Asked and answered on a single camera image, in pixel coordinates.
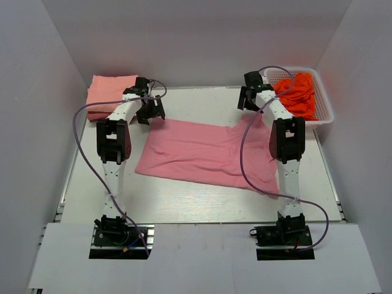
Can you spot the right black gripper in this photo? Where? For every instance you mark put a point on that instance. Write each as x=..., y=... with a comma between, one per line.
x=242, y=102

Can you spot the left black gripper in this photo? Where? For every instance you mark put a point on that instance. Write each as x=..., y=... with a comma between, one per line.
x=157, y=110

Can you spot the pink t-shirt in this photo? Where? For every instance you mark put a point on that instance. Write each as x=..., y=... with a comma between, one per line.
x=235, y=156
x=97, y=114

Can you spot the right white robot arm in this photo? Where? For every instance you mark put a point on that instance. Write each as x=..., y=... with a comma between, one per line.
x=287, y=139

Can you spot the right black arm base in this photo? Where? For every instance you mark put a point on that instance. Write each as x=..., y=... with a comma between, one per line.
x=272, y=246

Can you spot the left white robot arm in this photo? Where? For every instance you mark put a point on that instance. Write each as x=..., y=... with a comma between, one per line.
x=113, y=139

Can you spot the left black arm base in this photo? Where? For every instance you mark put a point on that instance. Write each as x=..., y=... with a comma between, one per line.
x=115, y=239

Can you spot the folded salmon t-shirt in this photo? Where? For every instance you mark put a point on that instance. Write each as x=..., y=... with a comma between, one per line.
x=107, y=89

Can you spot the orange crumpled t-shirt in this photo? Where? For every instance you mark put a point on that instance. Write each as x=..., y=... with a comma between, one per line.
x=300, y=100

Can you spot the folded pink t-shirt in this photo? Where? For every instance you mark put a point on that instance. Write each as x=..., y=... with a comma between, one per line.
x=97, y=114

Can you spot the white plastic basket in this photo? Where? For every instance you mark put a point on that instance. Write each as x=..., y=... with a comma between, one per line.
x=323, y=110

